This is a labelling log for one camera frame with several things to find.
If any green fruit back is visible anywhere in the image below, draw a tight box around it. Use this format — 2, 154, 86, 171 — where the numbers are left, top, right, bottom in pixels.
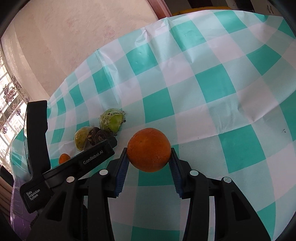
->
99, 108, 126, 136

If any large orange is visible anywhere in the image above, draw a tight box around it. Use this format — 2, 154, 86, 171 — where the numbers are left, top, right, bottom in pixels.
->
127, 128, 171, 173

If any small left mandarin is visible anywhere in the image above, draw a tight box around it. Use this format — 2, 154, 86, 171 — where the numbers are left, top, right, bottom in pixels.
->
58, 153, 71, 165

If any purple box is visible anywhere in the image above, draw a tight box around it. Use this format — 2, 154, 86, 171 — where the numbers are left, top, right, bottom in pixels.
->
10, 177, 37, 240

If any wrapped yellow fruit half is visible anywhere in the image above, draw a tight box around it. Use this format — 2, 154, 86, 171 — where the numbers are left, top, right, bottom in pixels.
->
74, 126, 92, 151

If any dark passion fruit middle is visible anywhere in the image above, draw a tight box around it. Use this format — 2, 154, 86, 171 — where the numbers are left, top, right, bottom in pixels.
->
87, 127, 101, 146

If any dark passion fruit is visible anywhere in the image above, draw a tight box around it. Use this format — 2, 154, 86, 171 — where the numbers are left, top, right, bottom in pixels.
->
99, 130, 117, 148
87, 127, 101, 146

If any dark passion fruit right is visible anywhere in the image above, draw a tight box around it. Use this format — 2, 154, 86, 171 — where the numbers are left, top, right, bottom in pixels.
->
99, 130, 117, 148

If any floral window curtain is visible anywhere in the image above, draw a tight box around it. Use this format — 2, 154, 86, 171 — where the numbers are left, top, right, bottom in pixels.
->
1, 53, 30, 170

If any teal checkered tablecloth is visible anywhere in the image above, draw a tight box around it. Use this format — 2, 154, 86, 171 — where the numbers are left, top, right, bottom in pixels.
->
9, 9, 296, 241

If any red wooden door frame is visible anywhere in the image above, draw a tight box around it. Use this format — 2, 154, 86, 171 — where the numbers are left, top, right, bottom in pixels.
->
147, 0, 173, 20

